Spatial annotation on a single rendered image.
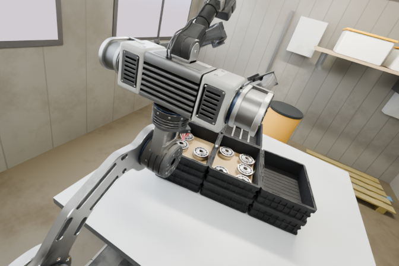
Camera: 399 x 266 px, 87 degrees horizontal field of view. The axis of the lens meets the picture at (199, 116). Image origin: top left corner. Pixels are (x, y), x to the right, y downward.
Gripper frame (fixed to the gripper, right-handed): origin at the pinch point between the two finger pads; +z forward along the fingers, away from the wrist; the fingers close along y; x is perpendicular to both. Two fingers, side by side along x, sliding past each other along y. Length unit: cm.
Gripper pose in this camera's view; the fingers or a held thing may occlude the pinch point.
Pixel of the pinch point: (177, 139)
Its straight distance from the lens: 124.9
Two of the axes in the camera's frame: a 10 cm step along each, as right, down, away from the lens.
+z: -2.6, 8.5, 4.6
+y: -8.6, 0.2, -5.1
